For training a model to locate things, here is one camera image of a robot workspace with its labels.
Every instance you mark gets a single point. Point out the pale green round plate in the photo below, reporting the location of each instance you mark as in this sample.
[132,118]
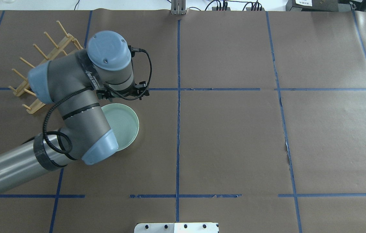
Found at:
[124,122]

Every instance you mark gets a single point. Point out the black usb hub left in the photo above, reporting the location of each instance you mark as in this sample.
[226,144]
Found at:
[223,6]

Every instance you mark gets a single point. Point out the black usb hub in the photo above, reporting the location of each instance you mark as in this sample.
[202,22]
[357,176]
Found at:
[223,6]
[253,6]

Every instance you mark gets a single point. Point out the black usb hub right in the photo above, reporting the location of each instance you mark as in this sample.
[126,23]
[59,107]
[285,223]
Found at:
[253,6]

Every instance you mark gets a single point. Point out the wooden dish rack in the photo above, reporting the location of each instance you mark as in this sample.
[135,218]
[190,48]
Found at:
[67,46]

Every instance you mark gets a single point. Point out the black computer box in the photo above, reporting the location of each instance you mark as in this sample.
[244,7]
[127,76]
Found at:
[319,6]

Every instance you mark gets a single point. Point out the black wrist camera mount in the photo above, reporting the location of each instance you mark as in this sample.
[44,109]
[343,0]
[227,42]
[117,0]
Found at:
[137,90]

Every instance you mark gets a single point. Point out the grey aluminium frame post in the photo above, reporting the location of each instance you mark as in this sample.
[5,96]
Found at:
[178,7]

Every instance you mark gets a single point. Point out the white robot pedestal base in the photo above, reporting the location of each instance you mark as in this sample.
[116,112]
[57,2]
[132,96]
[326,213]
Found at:
[179,227]

